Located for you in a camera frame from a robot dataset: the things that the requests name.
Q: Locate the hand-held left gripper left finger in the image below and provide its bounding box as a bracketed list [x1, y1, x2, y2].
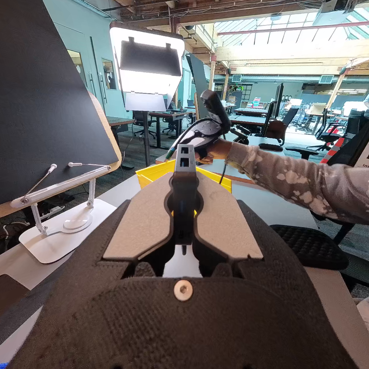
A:
[102, 172, 174, 261]

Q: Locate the studio light panel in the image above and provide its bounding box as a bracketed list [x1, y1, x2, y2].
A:
[109, 22, 185, 168]

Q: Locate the yellow plastic bin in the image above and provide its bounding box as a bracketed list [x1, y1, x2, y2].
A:
[135, 159, 232, 194]

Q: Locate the black white strap device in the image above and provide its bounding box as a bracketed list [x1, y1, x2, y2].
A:
[231, 127, 251, 145]

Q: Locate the orange white traffic cone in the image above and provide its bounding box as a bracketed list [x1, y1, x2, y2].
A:
[321, 137, 345, 165]

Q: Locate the black multiport usb hub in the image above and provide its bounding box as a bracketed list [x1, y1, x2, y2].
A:
[172, 144, 199, 245]

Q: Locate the white tablet stand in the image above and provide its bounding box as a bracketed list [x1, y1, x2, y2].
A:
[10, 162, 117, 264]

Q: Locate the black monitor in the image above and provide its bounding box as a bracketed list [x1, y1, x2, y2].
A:
[267, 83, 285, 136]

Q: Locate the ceiling projector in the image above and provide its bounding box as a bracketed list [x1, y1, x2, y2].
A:
[313, 0, 354, 26]

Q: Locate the black chair armrest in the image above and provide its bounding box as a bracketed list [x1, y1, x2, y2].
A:
[271, 224, 350, 270]

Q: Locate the braided hdmi cable green plug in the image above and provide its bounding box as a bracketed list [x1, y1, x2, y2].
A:
[164, 117, 229, 185]

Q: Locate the person's right forearm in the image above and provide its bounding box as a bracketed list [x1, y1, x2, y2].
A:
[226, 142, 369, 226]

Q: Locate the framed black white marker sign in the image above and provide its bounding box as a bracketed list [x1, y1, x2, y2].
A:
[353, 135, 369, 168]

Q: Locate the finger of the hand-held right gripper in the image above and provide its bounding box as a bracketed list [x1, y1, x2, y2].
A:
[172, 126, 209, 148]
[184, 136, 217, 148]

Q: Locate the person's right hand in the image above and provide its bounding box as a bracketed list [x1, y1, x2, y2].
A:
[195, 138, 233, 165]

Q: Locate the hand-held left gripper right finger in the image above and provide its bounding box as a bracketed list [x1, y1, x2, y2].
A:
[194, 172, 264, 260]

